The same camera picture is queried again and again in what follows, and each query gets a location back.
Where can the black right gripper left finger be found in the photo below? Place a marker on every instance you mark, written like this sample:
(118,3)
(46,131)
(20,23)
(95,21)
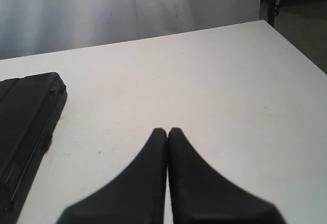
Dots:
(136,195)

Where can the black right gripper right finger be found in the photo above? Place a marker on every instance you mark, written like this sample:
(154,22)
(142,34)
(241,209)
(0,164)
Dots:
(199,194)

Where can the black plastic tool case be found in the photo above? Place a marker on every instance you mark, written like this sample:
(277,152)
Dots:
(26,107)

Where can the white backdrop curtain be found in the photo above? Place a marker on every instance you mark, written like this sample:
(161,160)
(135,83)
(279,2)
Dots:
(31,27)

